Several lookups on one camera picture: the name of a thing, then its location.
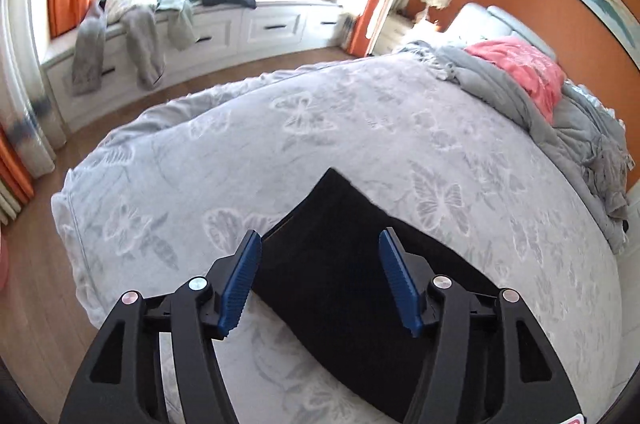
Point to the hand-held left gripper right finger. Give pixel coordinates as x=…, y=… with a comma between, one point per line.
x=397, y=279

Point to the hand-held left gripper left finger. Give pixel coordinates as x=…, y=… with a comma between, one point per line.
x=240, y=284

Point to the black pants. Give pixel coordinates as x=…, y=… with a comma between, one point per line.
x=330, y=284

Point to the grey butterfly-pattern bed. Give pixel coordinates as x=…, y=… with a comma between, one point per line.
x=350, y=129

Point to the grey quilt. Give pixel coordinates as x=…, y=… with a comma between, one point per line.
x=500, y=89

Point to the crumpled grey garment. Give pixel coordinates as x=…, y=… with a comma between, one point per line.
x=607, y=164

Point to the pink pillow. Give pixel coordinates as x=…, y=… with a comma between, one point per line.
x=520, y=69

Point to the white radiator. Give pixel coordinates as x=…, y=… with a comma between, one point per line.
x=9, y=204

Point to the white nightstand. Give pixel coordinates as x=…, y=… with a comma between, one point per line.
x=395, y=29

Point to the white window seat cabinet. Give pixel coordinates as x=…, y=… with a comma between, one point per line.
x=270, y=26

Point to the beige garment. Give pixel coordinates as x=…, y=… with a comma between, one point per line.
x=142, y=39

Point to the white padded headboard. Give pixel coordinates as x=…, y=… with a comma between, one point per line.
x=475, y=21

